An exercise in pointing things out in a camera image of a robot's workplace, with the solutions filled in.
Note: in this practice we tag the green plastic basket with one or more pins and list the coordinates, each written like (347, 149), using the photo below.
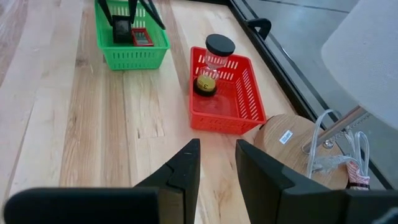
(130, 57)

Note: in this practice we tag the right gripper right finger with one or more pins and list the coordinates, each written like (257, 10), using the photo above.
(280, 199)

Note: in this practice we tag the red small desk clock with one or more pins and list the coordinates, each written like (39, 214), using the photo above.
(142, 37)

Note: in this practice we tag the black small desk clock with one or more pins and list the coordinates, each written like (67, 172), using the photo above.
(122, 29)

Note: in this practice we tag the white shade wooden base lamp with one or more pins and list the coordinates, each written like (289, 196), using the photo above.
(363, 56)

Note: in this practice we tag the jar with black lid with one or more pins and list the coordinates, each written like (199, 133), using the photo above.
(206, 82)

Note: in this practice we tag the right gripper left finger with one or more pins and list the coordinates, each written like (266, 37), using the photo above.
(174, 186)

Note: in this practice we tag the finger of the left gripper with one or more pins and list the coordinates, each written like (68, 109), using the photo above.
(105, 12)
(132, 11)

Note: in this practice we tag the red plastic basket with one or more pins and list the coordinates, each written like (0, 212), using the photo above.
(227, 121)

